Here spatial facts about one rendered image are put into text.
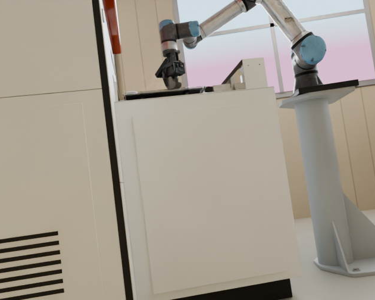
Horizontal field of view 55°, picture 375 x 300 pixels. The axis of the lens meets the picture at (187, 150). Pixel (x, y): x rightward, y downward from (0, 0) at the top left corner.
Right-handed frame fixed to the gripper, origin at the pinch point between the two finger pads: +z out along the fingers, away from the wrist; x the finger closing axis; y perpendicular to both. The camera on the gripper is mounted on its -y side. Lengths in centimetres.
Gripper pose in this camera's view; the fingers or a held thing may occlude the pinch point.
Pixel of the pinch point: (172, 94)
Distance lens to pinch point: 177.0
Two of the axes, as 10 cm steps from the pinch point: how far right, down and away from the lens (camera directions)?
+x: 7.1, -0.4, 7.0
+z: 1.3, 9.9, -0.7
